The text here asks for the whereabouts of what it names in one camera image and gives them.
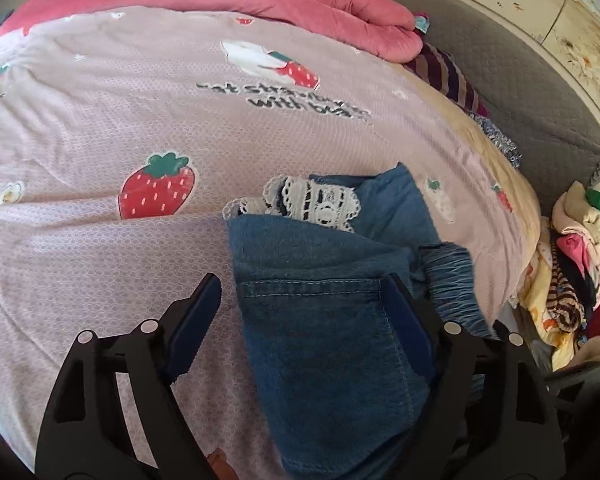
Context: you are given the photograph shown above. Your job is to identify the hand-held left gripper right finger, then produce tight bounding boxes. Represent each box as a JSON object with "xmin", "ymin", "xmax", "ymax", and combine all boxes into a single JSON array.
[{"xmin": 380, "ymin": 274, "xmax": 567, "ymax": 480}]

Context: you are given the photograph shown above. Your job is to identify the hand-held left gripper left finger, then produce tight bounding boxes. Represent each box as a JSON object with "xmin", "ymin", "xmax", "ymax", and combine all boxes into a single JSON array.
[{"xmin": 34, "ymin": 272, "xmax": 223, "ymax": 480}]

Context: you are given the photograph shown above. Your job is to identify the blue denim pants lace hems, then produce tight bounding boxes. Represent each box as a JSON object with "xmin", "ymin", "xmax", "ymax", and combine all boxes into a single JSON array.
[{"xmin": 223, "ymin": 161, "xmax": 493, "ymax": 480}]

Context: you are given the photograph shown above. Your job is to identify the person's left hand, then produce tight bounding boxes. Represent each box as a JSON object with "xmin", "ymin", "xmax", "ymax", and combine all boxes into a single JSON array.
[{"xmin": 205, "ymin": 447, "xmax": 237, "ymax": 480}]

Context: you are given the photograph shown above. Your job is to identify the pile of clothes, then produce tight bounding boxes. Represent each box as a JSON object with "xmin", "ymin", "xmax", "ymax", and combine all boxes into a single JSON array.
[{"xmin": 510, "ymin": 180, "xmax": 600, "ymax": 376}]

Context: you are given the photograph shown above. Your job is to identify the blue floral cloth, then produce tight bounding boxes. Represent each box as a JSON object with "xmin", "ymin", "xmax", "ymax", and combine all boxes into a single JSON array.
[{"xmin": 467, "ymin": 112, "xmax": 523, "ymax": 170}]

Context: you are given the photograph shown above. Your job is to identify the pink strawberry print bed sheet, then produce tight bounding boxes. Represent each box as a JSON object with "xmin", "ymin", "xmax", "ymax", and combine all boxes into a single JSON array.
[{"xmin": 0, "ymin": 5, "xmax": 541, "ymax": 466}]

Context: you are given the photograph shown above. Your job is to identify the grey padded headboard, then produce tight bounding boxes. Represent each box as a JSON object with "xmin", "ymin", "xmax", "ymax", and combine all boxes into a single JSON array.
[{"xmin": 360, "ymin": 0, "xmax": 600, "ymax": 221}]

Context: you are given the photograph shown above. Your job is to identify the striped pillow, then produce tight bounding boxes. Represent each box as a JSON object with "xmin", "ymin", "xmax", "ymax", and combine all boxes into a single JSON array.
[{"xmin": 405, "ymin": 42, "xmax": 491, "ymax": 118}]

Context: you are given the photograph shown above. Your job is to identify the tree wall painting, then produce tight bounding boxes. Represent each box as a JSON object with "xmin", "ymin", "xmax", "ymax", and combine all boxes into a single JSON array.
[{"xmin": 410, "ymin": 0, "xmax": 600, "ymax": 121}]

